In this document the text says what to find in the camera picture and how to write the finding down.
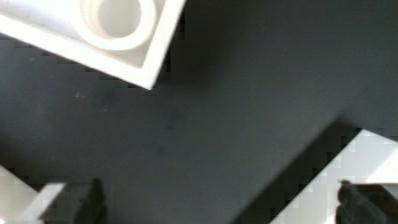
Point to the white U-shaped obstacle fence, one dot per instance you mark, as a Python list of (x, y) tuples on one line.
[(363, 165)]

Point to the white square tabletop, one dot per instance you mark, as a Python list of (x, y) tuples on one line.
[(108, 33)]

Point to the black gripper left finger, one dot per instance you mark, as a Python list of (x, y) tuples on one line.
[(92, 214)]

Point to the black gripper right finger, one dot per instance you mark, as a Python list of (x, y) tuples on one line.
[(360, 198)]

